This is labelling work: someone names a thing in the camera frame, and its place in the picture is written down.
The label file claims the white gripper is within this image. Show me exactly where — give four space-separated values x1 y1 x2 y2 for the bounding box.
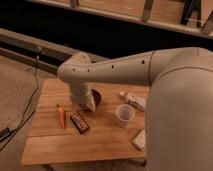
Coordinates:
70 88 96 112

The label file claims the dark ceramic bowl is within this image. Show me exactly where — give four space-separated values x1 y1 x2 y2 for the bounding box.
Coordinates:
79 88 103 112

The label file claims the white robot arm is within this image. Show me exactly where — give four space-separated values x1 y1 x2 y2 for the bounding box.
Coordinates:
57 47 213 171

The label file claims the orange carrot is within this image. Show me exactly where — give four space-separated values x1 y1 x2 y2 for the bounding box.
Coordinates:
57 104 66 129

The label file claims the dark snack bar packet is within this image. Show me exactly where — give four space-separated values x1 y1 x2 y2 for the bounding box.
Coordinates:
70 113 89 134

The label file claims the clear plastic cup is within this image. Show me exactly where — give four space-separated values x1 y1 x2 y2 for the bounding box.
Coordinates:
115 104 135 128

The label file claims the wooden table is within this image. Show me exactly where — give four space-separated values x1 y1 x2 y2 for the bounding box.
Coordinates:
21 79 149 165

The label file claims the white plastic bottle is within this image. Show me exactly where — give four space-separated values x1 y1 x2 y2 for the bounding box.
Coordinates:
119 91 146 111

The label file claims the black device on floor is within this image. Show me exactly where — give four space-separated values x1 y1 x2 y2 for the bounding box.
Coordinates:
0 128 11 142

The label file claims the black cable left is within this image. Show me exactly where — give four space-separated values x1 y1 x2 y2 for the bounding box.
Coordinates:
0 46 44 152

